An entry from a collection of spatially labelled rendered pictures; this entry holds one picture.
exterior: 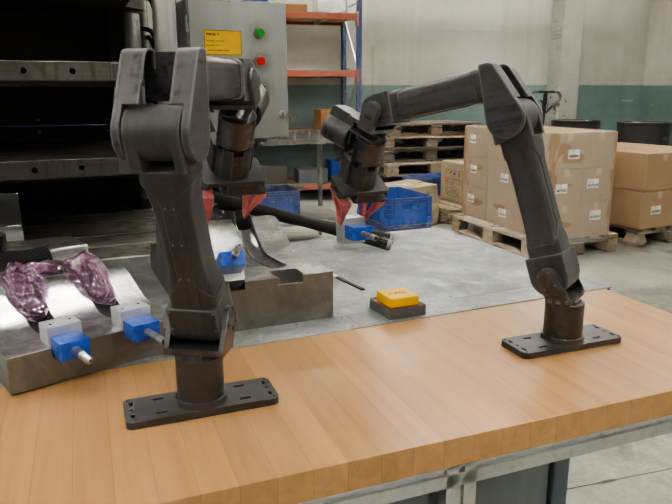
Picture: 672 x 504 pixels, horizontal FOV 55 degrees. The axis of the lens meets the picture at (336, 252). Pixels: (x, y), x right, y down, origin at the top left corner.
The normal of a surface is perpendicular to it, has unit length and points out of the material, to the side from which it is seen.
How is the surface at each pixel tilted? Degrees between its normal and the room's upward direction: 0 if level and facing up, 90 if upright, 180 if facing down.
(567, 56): 90
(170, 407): 0
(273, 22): 90
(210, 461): 0
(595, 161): 80
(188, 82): 64
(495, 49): 90
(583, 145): 89
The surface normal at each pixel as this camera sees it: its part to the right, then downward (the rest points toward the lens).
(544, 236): -0.58, 0.00
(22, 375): 0.66, 0.18
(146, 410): 0.00, -0.97
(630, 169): -0.91, 0.11
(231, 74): 0.96, 0.01
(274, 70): 0.40, 0.22
